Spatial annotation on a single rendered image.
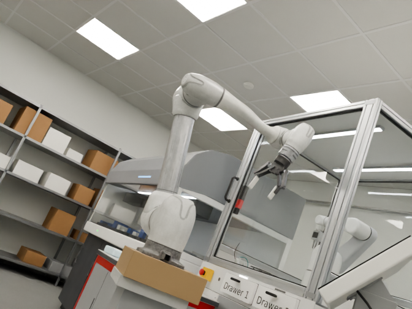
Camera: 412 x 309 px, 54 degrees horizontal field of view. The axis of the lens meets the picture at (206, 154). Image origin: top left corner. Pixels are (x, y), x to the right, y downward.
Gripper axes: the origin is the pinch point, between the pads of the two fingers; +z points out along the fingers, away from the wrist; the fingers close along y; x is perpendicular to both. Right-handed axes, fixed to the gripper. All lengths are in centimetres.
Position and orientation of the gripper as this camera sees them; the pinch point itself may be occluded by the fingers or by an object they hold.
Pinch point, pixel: (260, 191)
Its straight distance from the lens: 200.5
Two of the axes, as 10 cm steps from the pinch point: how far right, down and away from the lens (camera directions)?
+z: -6.1, 7.7, -1.7
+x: 5.2, 5.6, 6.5
